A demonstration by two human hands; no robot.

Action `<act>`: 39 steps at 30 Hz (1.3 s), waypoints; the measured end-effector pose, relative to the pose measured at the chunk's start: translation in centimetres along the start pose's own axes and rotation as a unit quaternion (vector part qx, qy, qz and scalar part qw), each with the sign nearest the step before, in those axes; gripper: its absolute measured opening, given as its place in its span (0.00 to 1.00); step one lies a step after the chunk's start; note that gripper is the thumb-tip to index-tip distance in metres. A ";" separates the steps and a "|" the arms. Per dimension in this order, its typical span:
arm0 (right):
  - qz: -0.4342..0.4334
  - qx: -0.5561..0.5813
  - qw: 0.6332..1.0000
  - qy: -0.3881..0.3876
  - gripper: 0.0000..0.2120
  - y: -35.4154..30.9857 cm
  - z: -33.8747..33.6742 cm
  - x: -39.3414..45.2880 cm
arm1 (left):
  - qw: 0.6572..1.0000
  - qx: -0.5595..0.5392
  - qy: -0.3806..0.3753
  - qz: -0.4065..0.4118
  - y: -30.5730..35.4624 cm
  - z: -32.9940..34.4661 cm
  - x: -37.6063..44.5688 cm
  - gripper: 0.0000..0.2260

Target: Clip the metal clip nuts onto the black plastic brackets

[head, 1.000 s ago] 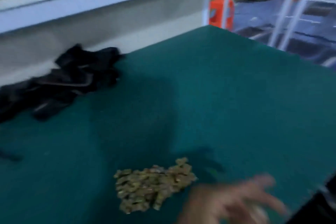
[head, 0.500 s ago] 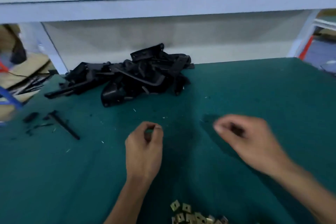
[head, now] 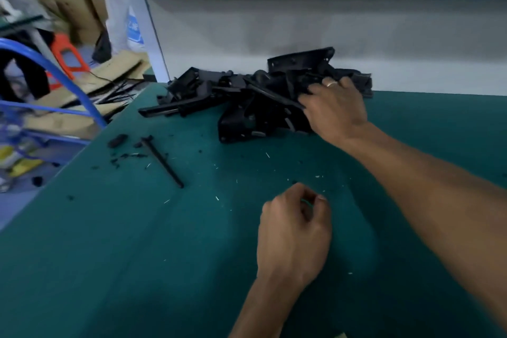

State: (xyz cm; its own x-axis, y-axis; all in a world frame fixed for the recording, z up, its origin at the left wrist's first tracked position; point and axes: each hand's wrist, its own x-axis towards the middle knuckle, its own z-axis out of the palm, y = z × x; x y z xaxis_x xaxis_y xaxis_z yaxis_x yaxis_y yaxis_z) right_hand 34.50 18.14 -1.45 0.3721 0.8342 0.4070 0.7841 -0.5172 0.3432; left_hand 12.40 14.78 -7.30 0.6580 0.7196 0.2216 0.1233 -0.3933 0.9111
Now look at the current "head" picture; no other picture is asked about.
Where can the white metal post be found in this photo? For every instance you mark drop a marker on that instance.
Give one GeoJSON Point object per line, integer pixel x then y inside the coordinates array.
{"type": "Point", "coordinates": [150, 37]}

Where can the thin black plastic strip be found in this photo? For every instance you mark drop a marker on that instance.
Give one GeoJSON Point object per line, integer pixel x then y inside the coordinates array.
{"type": "Point", "coordinates": [162, 161]}

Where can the white printed sack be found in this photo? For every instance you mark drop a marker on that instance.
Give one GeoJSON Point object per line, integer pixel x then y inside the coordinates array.
{"type": "Point", "coordinates": [125, 21]}

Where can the red plastic stool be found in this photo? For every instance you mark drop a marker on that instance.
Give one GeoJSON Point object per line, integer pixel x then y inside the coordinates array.
{"type": "Point", "coordinates": [67, 52]}

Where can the green table cloth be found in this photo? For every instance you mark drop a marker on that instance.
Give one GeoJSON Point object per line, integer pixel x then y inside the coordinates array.
{"type": "Point", "coordinates": [158, 254]}

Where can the person's right hand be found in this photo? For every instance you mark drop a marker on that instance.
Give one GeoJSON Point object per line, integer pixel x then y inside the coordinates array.
{"type": "Point", "coordinates": [334, 110]}

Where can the blue metal frame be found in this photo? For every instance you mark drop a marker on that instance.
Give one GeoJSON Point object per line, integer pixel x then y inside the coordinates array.
{"type": "Point", "coordinates": [55, 84]}

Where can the brown cardboard piece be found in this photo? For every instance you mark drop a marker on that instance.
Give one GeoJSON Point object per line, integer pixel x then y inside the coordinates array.
{"type": "Point", "coordinates": [83, 88]}

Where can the person's right forearm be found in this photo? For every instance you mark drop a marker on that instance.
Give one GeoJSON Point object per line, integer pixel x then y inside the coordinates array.
{"type": "Point", "coordinates": [436, 199]}

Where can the person's left hand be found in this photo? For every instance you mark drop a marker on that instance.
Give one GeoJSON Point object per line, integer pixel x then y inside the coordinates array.
{"type": "Point", "coordinates": [291, 243]}

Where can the black bag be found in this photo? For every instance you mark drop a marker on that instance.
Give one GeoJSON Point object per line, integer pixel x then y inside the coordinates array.
{"type": "Point", "coordinates": [101, 47]}

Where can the pile of black plastic brackets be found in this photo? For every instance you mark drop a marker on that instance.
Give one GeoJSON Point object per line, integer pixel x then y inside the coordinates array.
{"type": "Point", "coordinates": [245, 100]}

